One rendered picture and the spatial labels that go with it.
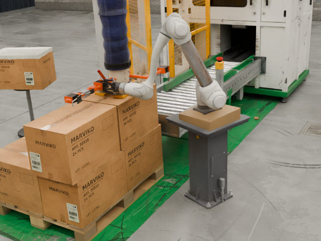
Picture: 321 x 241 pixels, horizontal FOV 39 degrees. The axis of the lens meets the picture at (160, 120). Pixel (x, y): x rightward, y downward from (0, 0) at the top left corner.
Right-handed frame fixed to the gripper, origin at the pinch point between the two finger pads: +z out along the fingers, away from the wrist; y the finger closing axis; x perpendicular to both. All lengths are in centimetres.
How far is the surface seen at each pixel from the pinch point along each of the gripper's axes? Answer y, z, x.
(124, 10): -55, -11, 27
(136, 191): 105, -13, 20
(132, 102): 17.5, -18.8, 15.8
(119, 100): 13.0, -13.8, 5.2
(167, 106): 54, 0, 106
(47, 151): 30, 1, -66
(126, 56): -18.5, -10.2, 24.7
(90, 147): 33, -18, -42
